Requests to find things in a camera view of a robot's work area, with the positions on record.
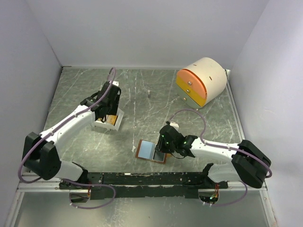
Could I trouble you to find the white card tray box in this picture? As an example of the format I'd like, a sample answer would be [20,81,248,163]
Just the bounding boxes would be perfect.
[94,108,124,131]

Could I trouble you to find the dark credit card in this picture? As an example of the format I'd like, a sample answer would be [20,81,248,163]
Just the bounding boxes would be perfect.
[153,151,166,162]

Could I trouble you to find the brown leather card holder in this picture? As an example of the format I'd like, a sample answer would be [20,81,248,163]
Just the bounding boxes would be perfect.
[135,140,167,164]

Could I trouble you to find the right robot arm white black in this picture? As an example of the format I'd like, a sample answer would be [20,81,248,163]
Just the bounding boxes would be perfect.
[155,124,272,189]

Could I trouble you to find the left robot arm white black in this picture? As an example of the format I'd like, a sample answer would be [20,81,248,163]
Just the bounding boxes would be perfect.
[21,81,124,189]

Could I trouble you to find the stack of cards in tray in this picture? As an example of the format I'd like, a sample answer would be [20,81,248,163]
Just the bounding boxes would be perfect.
[106,115,118,126]

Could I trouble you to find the cream round drawer cabinet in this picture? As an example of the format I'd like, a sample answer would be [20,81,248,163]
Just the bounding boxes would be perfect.
[176,57,227,109]

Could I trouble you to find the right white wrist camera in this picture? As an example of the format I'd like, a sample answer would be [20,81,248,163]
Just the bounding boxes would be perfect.
[166,121,179,131]

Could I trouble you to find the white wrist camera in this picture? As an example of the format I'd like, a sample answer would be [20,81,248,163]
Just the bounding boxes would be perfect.
[166,121,179,131]
[112,81,119,87]

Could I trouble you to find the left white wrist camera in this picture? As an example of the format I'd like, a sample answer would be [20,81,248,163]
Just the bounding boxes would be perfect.
[112,81,119,87]

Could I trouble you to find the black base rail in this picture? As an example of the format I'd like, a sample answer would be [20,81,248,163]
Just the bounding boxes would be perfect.
[59,172,229,201]

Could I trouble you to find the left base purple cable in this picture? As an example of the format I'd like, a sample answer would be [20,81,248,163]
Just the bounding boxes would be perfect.
[68,181,118,210]

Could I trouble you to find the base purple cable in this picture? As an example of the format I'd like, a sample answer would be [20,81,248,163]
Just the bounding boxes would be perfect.
[68,181,118,210]
[202,182,248,207]

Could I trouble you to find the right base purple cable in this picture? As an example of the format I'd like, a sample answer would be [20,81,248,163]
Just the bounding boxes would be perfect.
[202,182,248,207]

